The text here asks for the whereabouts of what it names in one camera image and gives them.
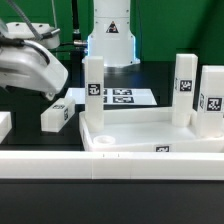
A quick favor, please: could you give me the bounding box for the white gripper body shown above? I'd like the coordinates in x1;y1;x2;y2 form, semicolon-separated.
0;44;68;100

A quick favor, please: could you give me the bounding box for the white desk top tray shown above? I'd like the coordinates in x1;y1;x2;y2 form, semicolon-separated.
79;107;224;153

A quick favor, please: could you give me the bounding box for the printed fiducial marker sheet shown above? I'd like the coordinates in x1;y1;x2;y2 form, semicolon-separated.
65;88;157;106

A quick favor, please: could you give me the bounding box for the white left obstacle block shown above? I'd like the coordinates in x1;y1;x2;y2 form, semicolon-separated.
0;112;12;144

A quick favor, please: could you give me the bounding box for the white front obstacle bar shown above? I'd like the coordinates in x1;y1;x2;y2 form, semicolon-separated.
0;151;224;180

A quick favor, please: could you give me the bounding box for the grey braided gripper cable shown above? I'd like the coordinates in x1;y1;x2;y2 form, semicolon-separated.
6;0;44;41

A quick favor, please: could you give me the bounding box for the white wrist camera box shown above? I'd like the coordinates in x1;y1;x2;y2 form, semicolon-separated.
4;21;62;49

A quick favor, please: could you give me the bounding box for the black thick cable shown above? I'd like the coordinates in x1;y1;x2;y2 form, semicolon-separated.
49;0;88;62

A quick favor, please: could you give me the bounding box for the thin white cable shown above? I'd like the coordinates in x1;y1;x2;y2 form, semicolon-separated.
51;0;59;29

